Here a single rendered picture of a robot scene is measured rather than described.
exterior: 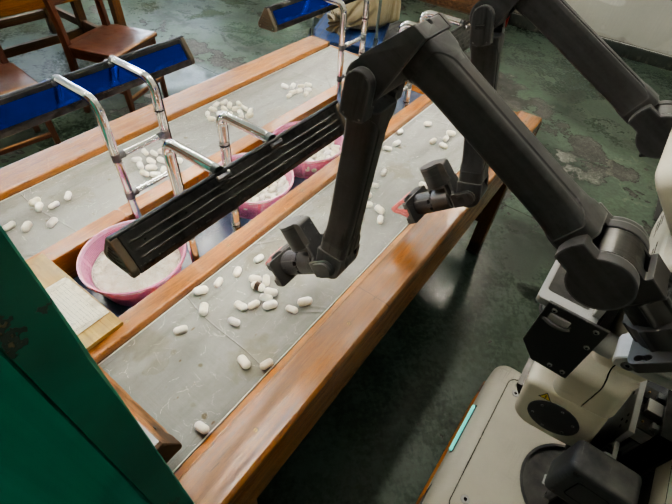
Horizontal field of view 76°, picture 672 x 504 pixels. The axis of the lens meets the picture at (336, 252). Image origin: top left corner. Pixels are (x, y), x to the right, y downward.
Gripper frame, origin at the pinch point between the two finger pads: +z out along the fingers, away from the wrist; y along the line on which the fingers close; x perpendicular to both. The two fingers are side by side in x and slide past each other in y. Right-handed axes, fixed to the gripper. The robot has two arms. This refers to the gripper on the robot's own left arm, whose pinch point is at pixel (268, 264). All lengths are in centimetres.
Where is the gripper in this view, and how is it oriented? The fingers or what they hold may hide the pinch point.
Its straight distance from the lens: 105.5
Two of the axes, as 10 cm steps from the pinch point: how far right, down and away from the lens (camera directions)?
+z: -6.7, 0.7, 7.4
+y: -5.9, 5.6, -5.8
